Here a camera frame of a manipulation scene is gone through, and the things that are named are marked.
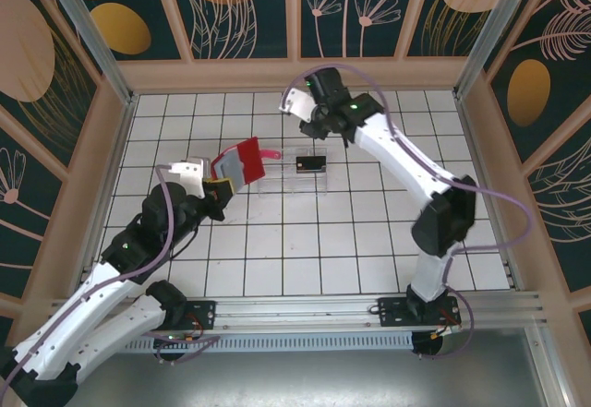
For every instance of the grey metal front panel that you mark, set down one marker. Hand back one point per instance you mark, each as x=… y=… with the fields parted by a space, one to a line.
x=295 y=379

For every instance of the aluminium frame post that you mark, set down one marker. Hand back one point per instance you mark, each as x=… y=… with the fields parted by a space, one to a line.
x=491 y=33
x=95 y=42

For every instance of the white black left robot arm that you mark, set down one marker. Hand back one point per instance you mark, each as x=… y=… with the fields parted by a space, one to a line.
x=69 y=333

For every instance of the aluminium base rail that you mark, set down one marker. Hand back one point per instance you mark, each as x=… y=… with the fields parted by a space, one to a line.
x=295 y=314

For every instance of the black credit card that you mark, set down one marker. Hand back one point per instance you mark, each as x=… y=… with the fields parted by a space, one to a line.
x=310 y=165

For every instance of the clear plastic tray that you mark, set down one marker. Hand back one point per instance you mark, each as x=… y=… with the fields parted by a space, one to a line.
x=277 y=185

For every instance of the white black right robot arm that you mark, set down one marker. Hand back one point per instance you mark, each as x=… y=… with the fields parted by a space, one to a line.
x=401 y=158

